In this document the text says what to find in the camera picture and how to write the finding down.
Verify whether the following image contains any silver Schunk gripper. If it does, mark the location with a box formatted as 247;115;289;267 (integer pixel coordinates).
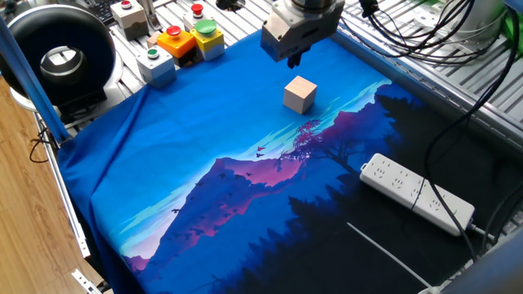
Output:
260;0;346;70

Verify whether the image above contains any small wooden cube block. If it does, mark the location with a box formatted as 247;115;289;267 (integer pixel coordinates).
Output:
283;75;319;116

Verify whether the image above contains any tiny wooden block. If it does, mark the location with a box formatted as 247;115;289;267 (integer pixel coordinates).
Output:
145;31;163;49

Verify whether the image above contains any black round object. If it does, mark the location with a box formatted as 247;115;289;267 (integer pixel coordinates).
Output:
215;0;246;12

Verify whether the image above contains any yellow box green button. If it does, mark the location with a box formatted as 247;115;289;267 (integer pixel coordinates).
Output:
190;19;226;62

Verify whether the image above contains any white box red mushroom button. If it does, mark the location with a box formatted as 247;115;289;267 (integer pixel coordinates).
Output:
182;2;213;32

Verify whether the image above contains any printed mountain landscape cloth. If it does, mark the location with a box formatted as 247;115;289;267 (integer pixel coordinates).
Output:
56;28;523;294

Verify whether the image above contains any orange box red button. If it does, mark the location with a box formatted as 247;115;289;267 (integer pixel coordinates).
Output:
156;24;201;69

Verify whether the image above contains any grey box green button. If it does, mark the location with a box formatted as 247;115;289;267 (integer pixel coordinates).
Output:
136;45;178;90

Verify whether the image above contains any white power strip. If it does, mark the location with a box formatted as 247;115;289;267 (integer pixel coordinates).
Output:
359;153;476;238

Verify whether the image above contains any grey box red button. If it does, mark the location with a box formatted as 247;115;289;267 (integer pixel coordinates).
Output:
110;0;150;42

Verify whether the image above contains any black keyboard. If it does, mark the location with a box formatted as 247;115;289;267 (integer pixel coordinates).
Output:
83;0;122;26

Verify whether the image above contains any green object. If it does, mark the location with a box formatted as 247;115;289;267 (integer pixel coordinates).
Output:
504;11;523;54

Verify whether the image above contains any blue metal bar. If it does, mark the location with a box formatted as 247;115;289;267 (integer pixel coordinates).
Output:
0;16;70;144

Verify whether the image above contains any metal upright bracket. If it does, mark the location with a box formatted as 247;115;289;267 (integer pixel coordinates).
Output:
138;0;163;32

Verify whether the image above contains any aluminium frame rail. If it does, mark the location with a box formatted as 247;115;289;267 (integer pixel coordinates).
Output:
333;28;523;152

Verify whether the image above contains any thick black cable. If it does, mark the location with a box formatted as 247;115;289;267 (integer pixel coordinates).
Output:
422;7;523;262

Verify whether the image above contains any long white cable tie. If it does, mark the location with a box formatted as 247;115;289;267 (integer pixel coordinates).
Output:
346;221;440;293

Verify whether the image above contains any white power strip cord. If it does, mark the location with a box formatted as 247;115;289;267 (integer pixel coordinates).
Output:
468;223;498;242

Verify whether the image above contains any white table edge rail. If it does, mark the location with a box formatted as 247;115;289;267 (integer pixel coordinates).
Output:
34;112;91;259

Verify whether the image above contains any thin black floor cable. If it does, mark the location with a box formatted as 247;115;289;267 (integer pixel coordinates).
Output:
28;126;54;164

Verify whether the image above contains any loose metal bracket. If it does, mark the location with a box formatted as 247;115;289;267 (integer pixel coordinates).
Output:
71;268;103;294

